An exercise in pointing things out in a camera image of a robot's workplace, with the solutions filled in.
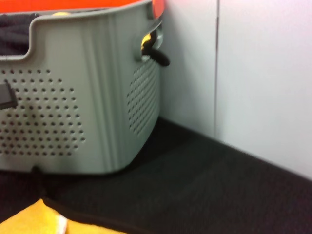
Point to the grey yellow towel black trim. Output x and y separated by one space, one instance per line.
24 219

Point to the yellow black rolled towel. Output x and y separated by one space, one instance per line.
158 56

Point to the grey perforated plastic storage box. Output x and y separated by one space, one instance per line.
97 97

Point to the black tablecloth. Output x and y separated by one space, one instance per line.
195 182

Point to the bright orange object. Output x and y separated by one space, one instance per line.
73 2

